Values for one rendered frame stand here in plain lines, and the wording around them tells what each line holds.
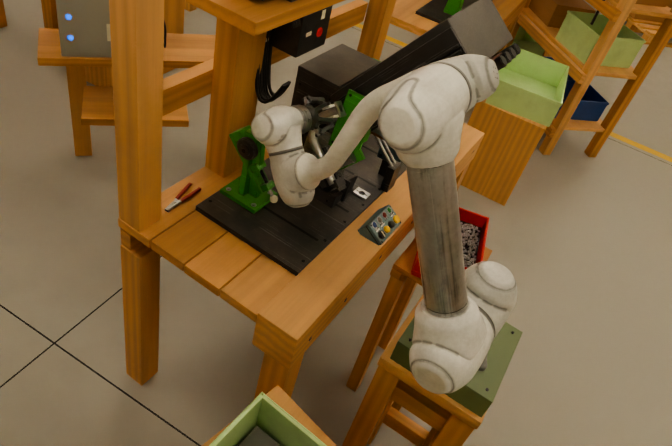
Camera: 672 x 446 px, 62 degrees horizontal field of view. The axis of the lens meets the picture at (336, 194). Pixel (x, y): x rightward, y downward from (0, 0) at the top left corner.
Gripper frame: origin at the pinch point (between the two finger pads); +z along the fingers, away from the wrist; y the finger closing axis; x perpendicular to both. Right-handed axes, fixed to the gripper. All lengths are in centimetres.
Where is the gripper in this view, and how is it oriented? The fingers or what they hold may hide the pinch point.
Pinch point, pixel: (332, 111)
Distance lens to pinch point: 189.5
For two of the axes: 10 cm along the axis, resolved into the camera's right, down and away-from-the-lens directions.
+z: 4.6, -2.4, 8.5
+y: -3.4, -9.4, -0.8
